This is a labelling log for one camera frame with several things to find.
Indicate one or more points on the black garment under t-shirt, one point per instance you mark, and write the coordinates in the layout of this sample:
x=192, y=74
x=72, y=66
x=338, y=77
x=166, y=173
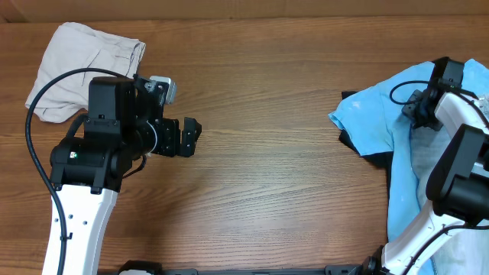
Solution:
x=360, y=117

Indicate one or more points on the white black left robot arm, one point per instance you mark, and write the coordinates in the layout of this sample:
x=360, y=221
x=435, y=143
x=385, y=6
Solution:
x=124, y=123

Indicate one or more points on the light blue printed t-shirt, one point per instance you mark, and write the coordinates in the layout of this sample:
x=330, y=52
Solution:
x=415, y=153

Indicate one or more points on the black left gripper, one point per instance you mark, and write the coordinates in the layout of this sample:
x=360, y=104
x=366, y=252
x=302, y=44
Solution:
x=168, y=137

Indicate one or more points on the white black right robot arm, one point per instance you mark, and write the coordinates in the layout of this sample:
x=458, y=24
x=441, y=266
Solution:
x=457, y=187

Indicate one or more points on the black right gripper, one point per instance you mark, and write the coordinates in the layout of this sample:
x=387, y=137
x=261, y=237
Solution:
x=422, y=111

